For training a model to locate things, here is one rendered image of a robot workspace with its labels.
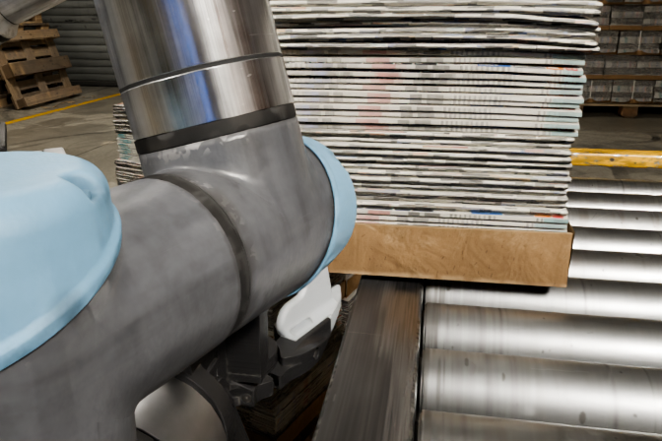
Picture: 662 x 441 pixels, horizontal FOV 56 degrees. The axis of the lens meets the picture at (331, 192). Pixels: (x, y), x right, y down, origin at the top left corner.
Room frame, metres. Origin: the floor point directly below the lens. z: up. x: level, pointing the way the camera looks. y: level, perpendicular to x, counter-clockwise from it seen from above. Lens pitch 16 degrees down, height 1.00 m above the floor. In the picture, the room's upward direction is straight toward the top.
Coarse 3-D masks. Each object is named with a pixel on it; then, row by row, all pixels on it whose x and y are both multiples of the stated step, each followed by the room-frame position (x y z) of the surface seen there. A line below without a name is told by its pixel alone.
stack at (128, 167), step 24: (120, 120) 1.20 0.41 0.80; (120, 144) 1.21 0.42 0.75; (120, 168) 1.21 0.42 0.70; (336, 336) 1.26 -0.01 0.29; (288, 384) 1.09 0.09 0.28; (312, 384) 1.17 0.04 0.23; (240, 408) 1.08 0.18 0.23; (264, 408) 1.06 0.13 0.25; (288, 408) 1.08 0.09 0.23; (264, 432) 1.05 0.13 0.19; (312, 432) 1.16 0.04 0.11
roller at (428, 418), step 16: (432, 416) 0.28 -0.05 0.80; (448, 416) 0.28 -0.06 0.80; (464, 416) 0.28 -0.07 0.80; (480, 416) 0.28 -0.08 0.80; (416, 432) 0.27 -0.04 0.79; (432, 432) 0.27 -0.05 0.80; (448, 432) 0.27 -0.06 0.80; (464, 432) 0.26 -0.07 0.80; (480, 432) 0.26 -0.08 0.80; (496, 432) 0.26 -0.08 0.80; (512, 432) 0.26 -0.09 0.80; (528, 432) 0.26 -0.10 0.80; (544, 432) 0.26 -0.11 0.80; (560, 432) 0.26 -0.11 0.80; (576, 432) 0.26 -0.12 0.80; (592, 432) 0.26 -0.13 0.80; (608, 432) 0.26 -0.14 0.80; (624, 432) 0.27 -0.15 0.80; (640, 432) 0.27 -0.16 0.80
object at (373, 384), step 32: (384, 288) 0.43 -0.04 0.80; (416, 288) 0.43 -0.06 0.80; (352, 320) 0.38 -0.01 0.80; (384, 320) 0.38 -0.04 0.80; (416, 320) 0.38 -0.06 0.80; (352, 352) 0.34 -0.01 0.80; (384, 352) 0.34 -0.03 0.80; (416, 352) 0.34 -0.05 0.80; (352, 384) 0.31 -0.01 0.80; (384, 384) 0.31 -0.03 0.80; (416, 384) 0.31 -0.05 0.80; (320, 416) 0.28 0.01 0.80; (352, 416) 0.28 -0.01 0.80; (384, 416) 0.28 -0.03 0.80
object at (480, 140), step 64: (320, 0) 0.45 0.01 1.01; (384, 0) 0.44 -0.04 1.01; (448, 0) 0.43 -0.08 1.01; (512, 0) 0.43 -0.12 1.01; (576, 0) 0.42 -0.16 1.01; (320, 64) 0.45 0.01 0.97; (384, 64) 0.44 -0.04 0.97; (448, 64) 0.44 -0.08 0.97; (512, 64) 0.44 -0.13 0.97; (576, 64) 0.42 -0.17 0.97; (320, 128) 0.46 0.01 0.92; (384, 128) 0.45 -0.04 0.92; (448, 128) 0.44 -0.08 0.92; (512, 128) 0.43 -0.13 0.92; (576, 128) 0.42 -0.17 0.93; (384, 192) 0.45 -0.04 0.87; (448, 192) 0.44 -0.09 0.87; (512, 192) 0.43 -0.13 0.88
